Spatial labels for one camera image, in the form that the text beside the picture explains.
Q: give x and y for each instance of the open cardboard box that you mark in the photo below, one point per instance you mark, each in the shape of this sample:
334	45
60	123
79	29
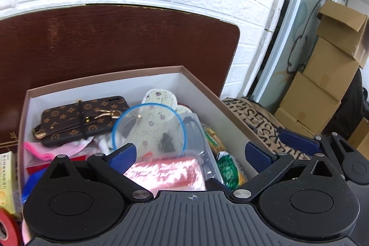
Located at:
343	27

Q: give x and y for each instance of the pink cloth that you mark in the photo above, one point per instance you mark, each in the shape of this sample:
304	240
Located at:
57	150

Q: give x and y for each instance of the dark cloth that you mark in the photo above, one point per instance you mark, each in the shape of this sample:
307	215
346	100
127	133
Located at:
350	102

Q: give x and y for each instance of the blue plastic item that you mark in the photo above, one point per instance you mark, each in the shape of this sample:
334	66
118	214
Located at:
32	182

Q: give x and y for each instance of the small cardboard box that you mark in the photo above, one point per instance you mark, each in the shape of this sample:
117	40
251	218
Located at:
360	133

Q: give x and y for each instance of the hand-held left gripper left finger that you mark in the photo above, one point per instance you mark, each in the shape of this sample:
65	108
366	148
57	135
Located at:
124	158

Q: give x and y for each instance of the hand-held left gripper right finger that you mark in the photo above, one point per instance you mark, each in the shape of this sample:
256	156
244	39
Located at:
257	157

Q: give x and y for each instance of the brown wooden desktop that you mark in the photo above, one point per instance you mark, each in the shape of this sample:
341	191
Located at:
115	38

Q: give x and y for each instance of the flat cardboard box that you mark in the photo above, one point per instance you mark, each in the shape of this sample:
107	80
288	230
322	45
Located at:
291	122

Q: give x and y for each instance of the clear plastic bag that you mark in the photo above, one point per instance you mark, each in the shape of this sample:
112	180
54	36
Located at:
199	136

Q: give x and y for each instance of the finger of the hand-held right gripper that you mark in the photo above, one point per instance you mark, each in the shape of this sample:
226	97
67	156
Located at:
297	141

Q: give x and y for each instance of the green and white snack packet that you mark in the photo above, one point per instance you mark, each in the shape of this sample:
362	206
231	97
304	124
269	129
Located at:
229	168

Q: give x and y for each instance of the floral fabric insole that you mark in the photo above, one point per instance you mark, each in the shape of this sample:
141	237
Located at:
160	97

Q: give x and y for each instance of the brown lettered bag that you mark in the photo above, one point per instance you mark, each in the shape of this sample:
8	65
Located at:
259	122

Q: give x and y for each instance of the pink foil packet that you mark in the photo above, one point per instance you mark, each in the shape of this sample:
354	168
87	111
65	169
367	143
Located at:
170	171

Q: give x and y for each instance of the yellow snack packet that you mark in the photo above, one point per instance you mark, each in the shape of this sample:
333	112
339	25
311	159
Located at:
214	140

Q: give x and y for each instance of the white cardboard box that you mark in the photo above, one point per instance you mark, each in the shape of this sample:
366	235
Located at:
199	96

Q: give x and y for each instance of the yellow paper box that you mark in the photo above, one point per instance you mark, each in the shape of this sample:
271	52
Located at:
7	179

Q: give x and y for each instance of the brown monogram phone case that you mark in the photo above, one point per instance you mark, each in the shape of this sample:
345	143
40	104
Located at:
77	119

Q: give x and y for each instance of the clear lid, blue rim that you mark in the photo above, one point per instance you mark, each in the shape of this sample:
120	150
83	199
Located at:
150	127

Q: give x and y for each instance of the red tape roll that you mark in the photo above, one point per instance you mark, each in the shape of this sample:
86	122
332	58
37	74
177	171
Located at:
8	227

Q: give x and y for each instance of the large cardboard box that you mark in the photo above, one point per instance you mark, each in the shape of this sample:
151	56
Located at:
331	67
311	102

